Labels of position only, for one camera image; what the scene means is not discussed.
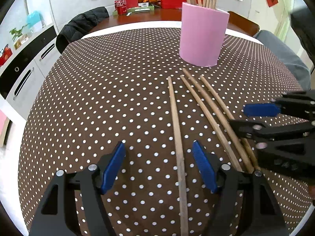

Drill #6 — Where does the grey sleeved forearm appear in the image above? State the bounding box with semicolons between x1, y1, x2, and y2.
254;30;311;91

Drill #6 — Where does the pink box on floor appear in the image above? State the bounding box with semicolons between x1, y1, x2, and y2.
0;111;11;148

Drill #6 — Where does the pink cylindrical utensil cup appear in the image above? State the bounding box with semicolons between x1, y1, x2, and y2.
179;3;230;67

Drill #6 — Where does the brown polka dot placemat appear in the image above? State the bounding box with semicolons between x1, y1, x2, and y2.
19;28;301;235

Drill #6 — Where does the white black sideboard cabinet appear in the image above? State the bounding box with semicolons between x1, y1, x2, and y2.
1;25;60;119

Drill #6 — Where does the green flat box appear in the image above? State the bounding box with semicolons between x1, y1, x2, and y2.
112;5;155;16

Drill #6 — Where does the small green potted plant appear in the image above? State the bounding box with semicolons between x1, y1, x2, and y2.
10;24;29;50

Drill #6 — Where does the black jacket on chair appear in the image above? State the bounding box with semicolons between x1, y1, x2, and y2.
56;6;109;54

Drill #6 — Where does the red cola can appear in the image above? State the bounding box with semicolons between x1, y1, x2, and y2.
114;0;127;15

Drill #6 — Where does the teal white humidifier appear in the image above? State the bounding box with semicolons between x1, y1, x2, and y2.
27;11;45;32

